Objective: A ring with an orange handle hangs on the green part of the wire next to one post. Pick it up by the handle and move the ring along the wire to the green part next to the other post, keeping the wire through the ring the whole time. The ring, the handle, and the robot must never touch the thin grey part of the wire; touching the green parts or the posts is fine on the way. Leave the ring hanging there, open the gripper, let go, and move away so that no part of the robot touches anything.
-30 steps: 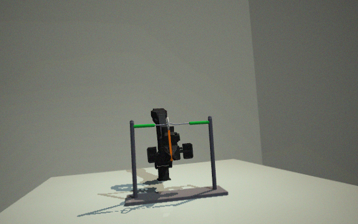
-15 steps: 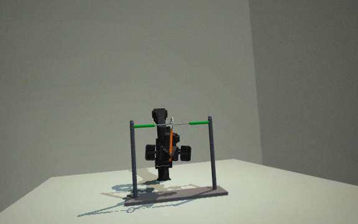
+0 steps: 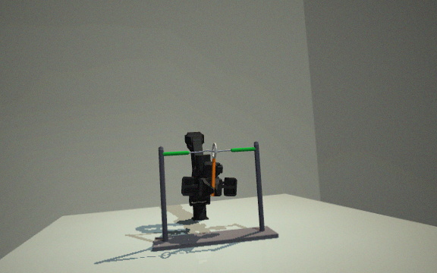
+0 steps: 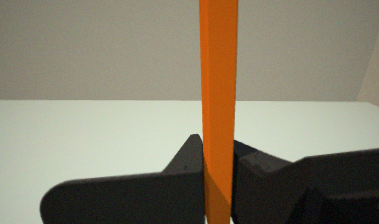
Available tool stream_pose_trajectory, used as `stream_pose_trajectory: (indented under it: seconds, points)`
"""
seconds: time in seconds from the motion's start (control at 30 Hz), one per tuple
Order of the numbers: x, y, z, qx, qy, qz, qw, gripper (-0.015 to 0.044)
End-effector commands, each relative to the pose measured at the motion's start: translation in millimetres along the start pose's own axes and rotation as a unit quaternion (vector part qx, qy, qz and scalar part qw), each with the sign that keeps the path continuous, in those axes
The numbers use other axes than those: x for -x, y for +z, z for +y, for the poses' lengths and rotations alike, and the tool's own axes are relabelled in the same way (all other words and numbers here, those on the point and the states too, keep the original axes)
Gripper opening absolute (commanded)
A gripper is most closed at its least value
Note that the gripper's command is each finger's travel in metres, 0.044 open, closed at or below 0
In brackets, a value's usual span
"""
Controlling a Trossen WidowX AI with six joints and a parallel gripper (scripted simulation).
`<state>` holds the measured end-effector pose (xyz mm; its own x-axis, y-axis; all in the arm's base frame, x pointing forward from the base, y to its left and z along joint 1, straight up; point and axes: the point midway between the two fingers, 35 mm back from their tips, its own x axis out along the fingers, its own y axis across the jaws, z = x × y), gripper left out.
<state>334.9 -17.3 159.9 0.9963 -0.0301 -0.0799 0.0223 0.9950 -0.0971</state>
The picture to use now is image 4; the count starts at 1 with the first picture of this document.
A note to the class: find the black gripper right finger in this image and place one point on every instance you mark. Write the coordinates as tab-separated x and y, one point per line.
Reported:
268	189

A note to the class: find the orange bar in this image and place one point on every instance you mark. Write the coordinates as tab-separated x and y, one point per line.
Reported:
218	49

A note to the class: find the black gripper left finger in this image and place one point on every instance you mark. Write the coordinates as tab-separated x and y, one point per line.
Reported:
176	195

